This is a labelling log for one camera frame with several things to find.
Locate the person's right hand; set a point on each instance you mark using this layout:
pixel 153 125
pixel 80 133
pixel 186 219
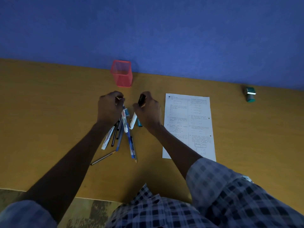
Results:
pixel 150 113

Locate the person's left hand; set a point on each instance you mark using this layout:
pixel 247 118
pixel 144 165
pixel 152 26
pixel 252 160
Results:
pixel 108 111

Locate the person's right thumb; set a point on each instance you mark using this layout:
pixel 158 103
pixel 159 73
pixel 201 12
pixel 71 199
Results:
pixel 136 106

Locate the person's left thumb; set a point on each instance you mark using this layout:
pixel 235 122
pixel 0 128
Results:
pixel 120 102

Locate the short tan wooden pencil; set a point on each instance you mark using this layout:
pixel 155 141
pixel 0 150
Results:
pixel 117 98

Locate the black marker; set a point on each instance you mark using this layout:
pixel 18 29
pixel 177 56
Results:
pixel 141 100

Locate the person's left forearm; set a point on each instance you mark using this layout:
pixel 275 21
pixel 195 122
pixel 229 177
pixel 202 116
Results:
pixel 68 161

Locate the person's right forearm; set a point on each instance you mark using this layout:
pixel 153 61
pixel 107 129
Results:
pixel 174 149

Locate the pink mesh pen holder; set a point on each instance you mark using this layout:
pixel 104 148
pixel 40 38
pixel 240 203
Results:
pixel 121 74

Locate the pile of pens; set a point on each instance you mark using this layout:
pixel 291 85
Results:
pixel 130 142

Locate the printed white paper sheet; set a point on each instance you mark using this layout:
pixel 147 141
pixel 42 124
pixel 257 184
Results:
pixel 188 127

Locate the dark striped pencil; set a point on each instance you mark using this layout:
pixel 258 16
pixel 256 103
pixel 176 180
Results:
pixel 102 158

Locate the blue checked shirt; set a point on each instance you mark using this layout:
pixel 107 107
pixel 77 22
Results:
pixel 166 214

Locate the green and silver stamp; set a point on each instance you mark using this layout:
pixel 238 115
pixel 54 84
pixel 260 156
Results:
pixel 249 94

